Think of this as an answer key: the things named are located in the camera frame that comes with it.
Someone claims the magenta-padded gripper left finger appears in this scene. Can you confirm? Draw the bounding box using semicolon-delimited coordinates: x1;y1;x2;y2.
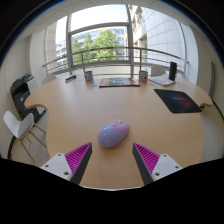
39;142;93;186

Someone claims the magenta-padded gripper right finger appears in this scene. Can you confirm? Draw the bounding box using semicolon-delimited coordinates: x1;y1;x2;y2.
132;142;184;186

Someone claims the lilac and pink computer mouse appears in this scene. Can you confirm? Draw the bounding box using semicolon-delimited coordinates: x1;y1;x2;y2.
97;119;131;149

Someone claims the black printed mouse pad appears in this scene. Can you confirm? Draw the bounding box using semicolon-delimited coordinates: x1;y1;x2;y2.
153;88;203;114

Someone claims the white chair with wooden legs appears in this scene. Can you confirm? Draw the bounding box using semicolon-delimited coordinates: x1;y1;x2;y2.
3;110;48;163

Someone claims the black printer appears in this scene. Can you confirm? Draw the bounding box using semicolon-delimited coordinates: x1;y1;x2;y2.
9;73;43;121

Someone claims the small dark blue box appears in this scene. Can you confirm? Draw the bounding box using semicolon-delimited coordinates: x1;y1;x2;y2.
64;75;78;83

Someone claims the blue and white pen cup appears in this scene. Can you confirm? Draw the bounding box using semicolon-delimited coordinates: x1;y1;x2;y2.
84;70;94;84

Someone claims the black cylindrical speaker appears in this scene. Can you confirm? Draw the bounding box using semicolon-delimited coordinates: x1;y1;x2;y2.
168;61;178;82

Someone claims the red magazine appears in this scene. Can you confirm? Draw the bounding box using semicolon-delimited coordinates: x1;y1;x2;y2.
98;77;141;89

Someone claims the grey metal balcony railing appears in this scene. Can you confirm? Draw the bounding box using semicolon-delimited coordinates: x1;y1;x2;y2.
42;46;189;76

